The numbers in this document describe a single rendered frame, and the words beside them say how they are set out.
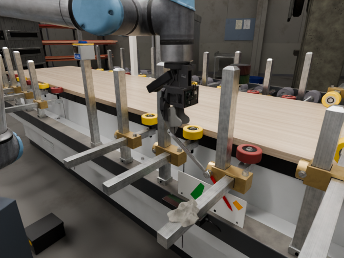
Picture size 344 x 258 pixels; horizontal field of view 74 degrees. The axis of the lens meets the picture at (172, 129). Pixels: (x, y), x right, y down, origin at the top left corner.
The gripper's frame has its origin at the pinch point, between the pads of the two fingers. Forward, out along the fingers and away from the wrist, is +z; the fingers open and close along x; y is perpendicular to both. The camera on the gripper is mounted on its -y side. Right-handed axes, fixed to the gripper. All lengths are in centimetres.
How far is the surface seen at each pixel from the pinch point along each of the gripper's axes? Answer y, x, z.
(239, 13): -363, 759, -107
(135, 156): -48, 23, 36
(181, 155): -1.9, 7.1, 12.7
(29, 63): -134, 6, -12
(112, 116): -74, 28, 19
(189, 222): 20.7, -17.9, 11.4
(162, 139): -10.2, 6.1, 8.5
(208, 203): 19.6, -8.6, 12.8
